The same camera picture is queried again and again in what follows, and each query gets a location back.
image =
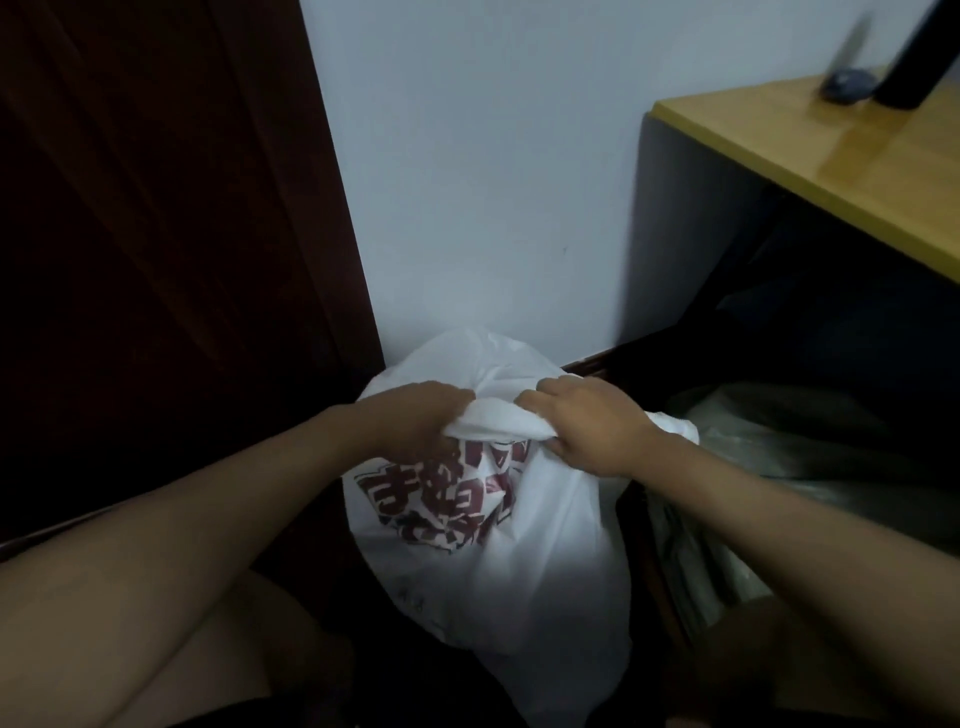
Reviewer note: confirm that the person's right hand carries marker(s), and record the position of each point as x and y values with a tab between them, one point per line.
596	427

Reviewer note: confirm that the person's left hand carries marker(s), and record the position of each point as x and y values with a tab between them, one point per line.
412	420

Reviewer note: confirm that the white bag with red print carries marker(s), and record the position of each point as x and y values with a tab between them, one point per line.
525	570

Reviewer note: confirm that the grey woven sack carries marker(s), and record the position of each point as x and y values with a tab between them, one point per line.
787	450

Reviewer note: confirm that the person's right forearm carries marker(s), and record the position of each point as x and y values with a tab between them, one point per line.
817	555

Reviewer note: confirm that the person's left forearm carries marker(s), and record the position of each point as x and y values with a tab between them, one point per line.
165	570

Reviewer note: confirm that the person's left leg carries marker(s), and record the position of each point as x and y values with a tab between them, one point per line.
247	645

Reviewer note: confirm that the person's leg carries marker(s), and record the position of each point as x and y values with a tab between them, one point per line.
765	660
247	645

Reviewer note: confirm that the person's right leg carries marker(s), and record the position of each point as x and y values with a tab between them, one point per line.
765	660

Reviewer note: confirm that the dark brown wooden door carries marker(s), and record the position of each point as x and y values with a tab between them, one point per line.
315	210

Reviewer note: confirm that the yellow wooden desk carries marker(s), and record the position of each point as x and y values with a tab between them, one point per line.
840	165

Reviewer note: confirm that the small dark round case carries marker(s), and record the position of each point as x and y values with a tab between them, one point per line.
847	86

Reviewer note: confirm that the black cylindrical bottle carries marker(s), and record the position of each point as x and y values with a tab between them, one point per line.
915	60

